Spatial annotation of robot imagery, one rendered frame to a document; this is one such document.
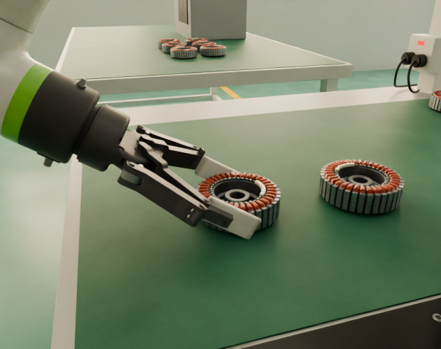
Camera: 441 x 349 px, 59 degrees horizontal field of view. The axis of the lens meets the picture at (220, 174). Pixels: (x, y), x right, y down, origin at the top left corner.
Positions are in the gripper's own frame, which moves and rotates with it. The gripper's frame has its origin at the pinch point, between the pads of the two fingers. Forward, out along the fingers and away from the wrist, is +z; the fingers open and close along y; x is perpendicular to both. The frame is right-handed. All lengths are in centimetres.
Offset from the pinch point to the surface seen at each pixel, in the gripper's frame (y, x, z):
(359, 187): 0.7, 9.4, 13.7
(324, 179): -2.1, 7.4, 10.4
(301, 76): -100, 15, 36
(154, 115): -45.1, -8.5, -10.1
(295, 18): -439, 57, 119
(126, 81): -88, -15, -20
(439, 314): 21.5, 7.4, 13.0
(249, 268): 11.5, -1.8, 1.1
